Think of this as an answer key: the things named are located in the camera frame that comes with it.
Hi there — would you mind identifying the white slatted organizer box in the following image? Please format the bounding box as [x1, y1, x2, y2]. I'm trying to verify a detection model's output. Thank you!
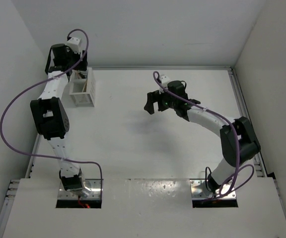
[69, 67, 96, 107]

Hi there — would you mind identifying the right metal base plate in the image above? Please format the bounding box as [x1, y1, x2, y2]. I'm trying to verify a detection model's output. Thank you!
[190, 179, 236, 201]

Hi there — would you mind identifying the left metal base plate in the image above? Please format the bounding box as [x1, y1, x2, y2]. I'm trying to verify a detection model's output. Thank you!
[57, 179, 101, 201]

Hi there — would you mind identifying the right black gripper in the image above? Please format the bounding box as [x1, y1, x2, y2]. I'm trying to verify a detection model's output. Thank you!
[145, 88, 177, 114]

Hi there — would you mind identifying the gold makeup pencil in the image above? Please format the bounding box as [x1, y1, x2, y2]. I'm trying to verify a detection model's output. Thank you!
[82, 80, 87, 92]

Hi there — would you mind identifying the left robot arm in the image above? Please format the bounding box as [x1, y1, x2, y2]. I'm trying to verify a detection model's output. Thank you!
[30, 44, 85, 197]

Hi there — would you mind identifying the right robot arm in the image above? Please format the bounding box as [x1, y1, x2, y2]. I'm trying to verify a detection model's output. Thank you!
[144, 78, 261, 198]

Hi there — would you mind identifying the metal base plate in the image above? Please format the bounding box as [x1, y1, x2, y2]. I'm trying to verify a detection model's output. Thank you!
[190, 179, 236, 201]
[57, 179, 101, 201]

